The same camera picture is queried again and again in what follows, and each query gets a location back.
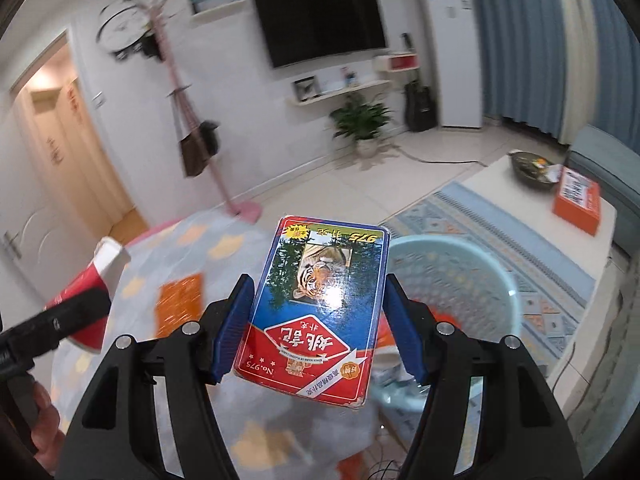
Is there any light blue plastic basket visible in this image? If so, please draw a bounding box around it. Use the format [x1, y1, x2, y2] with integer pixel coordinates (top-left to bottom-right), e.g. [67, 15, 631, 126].
[377, 234, 522, 413]

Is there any brown shoulder bag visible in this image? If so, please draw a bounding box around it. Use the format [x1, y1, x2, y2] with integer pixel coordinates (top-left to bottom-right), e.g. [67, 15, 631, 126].
[178, 124, 211, 179]

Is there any black hat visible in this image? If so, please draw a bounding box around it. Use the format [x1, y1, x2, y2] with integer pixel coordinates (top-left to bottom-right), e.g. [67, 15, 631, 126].
[139, 34, 164, 59]

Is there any red paper cup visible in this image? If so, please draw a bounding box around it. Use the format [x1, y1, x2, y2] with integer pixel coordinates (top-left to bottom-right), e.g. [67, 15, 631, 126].
[44, 236, 132, 357]

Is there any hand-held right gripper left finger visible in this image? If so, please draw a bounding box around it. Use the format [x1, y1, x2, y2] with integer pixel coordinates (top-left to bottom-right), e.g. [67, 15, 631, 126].
[62, 272, 256, 480]

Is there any dark bowl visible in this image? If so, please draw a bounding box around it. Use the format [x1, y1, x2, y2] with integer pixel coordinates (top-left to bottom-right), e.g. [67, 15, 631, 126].
[507, 149, 564, 189]

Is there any red hanging door ornament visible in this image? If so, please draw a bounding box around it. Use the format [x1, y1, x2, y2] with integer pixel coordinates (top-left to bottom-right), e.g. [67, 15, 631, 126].
[65, 82, 84, 124]

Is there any red and blue card box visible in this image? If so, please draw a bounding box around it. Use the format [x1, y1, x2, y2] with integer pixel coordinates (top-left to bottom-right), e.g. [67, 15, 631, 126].
[232, 215, 391, 410]

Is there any white open door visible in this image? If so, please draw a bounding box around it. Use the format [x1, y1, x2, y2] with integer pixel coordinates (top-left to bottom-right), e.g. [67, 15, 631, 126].
[0, 179, 67, 343]

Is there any orange cardboard box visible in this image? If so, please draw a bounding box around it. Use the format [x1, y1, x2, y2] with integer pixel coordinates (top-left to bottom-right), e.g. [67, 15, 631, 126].
[552, 166, 602, 237]

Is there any black small bag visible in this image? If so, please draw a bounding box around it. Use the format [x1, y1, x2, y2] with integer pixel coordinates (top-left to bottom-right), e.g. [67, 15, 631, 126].
[200, 119, 222, 156]

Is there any white coffee table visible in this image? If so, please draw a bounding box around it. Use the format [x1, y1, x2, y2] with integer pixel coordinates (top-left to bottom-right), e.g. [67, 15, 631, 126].
[459, 154, 619, 413]

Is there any white and red wall cabinet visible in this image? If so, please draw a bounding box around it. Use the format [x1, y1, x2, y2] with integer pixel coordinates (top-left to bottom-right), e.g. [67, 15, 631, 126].
[372, 52, 419, 74]

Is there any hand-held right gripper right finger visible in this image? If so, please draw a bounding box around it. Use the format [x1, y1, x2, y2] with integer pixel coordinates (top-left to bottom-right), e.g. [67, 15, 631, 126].
[384, 273, 584, 480]

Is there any cream curtain panel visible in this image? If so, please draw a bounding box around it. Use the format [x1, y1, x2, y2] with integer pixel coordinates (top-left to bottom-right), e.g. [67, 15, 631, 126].
[559, 0, 610, 147]

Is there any pink coat rack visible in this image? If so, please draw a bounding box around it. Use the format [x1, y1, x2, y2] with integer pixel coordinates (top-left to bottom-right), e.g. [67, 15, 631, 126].
[144, 0, 262, 222]

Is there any person's left hand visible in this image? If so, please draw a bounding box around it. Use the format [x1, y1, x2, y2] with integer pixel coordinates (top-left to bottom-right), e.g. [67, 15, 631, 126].
[29, 383, 69, 474]

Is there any framed butterfly picture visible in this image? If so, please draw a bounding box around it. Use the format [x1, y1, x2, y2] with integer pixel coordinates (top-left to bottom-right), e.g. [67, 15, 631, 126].
[293, 75, 319, 101]

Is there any white standing air conditioner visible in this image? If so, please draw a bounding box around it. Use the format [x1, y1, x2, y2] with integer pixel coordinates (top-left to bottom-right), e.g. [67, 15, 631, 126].
[417, 0, 485, 130]

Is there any blue patterned rug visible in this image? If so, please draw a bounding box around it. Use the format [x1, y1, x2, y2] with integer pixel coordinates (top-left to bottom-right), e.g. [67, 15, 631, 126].
[377, 182, 592, 362]

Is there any black and white wall clock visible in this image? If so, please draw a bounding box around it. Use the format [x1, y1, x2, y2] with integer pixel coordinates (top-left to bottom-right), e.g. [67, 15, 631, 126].
[97, 0, 151, 59]

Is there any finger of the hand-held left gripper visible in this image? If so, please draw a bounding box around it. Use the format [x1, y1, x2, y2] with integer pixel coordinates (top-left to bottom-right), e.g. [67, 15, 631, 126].
[0, 285, 112, 361]

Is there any white curved wall shelf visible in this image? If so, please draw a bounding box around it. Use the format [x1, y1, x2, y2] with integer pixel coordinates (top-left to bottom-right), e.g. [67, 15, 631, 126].
[285, 79, 392, 107]

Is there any potted green plant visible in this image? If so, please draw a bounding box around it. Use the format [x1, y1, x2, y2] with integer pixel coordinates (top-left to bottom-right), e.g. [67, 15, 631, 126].
[329, 100, 394, 159]

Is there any orange flat packet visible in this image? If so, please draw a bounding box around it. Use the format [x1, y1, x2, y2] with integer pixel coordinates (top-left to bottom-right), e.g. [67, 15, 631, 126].
[153, 272, 207, 339]

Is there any orange bag under table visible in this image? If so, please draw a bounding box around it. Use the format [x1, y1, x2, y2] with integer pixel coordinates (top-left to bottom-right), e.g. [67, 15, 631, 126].
[335, 452, 372, 480]

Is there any wall-mounted television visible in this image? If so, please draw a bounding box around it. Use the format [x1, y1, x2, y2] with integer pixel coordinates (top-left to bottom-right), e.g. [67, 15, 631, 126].
[251, 0, 390, 70]

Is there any grey floor cable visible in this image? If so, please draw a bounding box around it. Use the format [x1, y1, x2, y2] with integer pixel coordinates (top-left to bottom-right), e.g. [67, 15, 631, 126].
[394, 144, 484, 165]

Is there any teal armchair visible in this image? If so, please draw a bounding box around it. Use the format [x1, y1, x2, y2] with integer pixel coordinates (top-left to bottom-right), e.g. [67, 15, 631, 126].
[567, 125, 640, 257]

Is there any blue curtain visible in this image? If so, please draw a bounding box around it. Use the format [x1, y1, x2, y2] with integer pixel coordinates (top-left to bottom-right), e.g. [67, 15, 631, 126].
[464, 0, 640, 153]

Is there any cream interior door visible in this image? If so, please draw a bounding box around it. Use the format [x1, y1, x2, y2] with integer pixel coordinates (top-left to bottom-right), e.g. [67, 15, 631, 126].
[29, 74, 137, 242]

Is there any black guitar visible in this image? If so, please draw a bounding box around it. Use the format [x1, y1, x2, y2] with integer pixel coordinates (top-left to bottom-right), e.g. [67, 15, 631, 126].
[402, 32, 437, 133]

